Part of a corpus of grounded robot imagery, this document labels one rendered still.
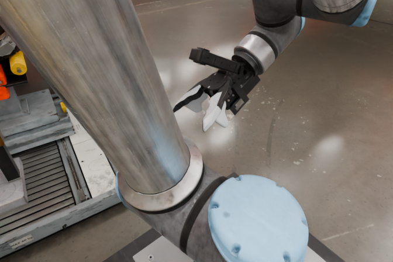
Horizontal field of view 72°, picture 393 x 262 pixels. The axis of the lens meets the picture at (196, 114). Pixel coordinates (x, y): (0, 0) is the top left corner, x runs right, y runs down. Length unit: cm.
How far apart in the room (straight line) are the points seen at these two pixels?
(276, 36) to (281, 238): 42
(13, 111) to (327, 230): 154
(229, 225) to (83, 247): 89
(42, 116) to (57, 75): 129
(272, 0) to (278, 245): 43
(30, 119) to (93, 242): 69
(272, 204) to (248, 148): 110
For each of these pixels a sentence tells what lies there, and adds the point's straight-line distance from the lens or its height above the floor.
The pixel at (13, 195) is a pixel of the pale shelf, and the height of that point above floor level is 45.
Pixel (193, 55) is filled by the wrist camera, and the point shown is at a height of 79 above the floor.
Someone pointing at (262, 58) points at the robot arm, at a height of 77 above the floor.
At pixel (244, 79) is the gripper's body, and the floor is 72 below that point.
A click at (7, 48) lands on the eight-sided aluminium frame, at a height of 61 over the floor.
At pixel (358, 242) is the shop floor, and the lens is 133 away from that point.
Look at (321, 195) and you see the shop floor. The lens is 141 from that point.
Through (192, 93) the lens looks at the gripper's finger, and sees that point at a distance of 64.
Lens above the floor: 102
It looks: 36 degrees down
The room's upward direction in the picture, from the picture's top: straight up
